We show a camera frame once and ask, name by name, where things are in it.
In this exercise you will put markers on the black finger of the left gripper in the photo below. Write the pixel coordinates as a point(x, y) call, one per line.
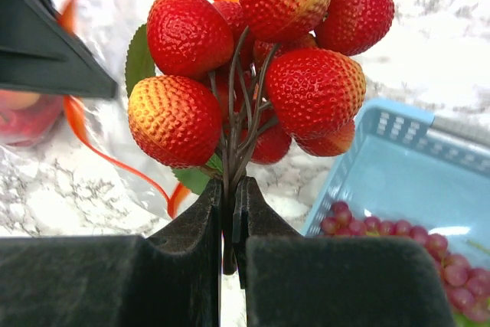
point(38, 55)

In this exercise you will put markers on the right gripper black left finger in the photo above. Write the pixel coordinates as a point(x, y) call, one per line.
point(168, 279)

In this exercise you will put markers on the blue plastic basket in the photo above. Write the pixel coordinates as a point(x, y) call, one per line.
point(408, 163)

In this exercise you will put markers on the purple grape bunch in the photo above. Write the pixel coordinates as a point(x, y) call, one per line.
point(398, 274)

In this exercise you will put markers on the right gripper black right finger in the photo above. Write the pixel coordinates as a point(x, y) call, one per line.
point(291, 280)

